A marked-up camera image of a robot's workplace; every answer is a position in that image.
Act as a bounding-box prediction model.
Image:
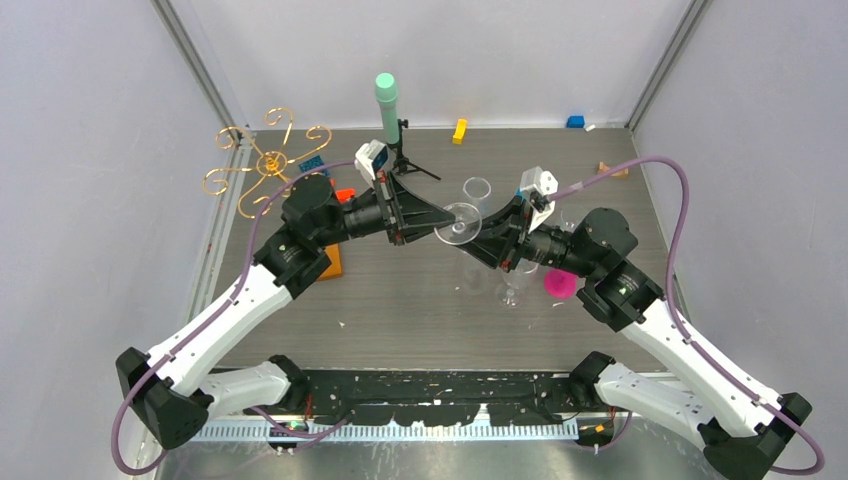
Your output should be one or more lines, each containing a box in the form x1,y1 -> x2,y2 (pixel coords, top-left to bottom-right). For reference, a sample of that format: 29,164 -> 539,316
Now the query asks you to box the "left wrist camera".
354,139 -> 389,185

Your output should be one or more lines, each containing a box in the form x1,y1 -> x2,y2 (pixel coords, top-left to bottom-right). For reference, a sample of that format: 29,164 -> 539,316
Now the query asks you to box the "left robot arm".
116,173 -> 455,450

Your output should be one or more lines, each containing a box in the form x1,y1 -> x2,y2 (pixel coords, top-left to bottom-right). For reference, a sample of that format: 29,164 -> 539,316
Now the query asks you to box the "yellow toy block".
451,118 -> 468,145

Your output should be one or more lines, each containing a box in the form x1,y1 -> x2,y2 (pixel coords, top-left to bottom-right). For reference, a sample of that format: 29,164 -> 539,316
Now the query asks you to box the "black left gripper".
315,171 -> 456,249

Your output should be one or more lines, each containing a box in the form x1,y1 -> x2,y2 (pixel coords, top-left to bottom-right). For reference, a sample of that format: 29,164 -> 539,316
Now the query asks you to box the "pink wine glass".
544,269 -> 579,299

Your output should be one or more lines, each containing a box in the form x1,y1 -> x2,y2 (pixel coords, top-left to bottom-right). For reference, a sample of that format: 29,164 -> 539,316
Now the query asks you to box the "blue toy brick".
298,155 -> 324,173

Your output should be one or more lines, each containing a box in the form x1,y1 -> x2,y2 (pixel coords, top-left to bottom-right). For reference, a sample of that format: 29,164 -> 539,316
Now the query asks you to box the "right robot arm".
464,197 -> 812,479

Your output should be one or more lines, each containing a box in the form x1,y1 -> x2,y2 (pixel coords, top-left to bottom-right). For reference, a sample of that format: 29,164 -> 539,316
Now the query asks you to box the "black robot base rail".
148,368 -> 664,458

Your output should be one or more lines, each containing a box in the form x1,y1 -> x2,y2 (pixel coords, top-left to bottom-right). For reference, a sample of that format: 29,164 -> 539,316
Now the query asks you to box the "orange toy block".
330,179 -> 357,204

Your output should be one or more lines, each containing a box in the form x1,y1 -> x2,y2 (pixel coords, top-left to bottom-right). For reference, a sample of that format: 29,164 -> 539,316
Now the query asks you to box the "orange wooden rack base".
319,244 -> 343,281

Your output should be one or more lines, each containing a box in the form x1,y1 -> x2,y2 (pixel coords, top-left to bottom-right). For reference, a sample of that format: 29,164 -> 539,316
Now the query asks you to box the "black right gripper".
450,195 -> 598,279

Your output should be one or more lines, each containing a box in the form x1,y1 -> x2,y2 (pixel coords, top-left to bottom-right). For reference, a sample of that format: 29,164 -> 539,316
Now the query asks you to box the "clear wine glass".
463,177 -> 492,215
496,259 -> 539,308
434,202 -> 489,296
559,205 -> 586,232

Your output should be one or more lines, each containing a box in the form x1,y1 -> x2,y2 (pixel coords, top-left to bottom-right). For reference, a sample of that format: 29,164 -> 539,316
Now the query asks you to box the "gold wire glass rack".
201,107 -> 333,220

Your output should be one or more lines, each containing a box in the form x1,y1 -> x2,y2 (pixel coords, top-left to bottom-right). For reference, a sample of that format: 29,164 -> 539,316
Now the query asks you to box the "small blue block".
566,115 -> 586,129

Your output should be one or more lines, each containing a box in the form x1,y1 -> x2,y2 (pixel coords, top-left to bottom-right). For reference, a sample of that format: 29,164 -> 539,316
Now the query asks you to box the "black mini tripod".
392,119 -> 442,181

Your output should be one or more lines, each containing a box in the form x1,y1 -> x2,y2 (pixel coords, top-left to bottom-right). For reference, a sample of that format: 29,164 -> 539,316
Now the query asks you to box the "mint green microphone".
374,72 -> 401,148

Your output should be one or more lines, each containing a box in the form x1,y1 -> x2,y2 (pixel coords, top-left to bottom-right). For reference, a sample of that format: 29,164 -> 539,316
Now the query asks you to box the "tan wooden arch block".
597,162 -> 629,179

